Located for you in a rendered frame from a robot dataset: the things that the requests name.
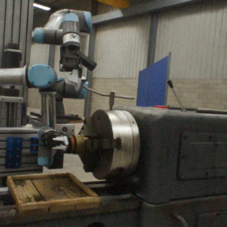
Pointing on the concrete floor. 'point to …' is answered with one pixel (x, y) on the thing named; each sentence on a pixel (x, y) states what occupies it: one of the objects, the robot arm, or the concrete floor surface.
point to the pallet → (76, 120)
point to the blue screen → (154, 84)
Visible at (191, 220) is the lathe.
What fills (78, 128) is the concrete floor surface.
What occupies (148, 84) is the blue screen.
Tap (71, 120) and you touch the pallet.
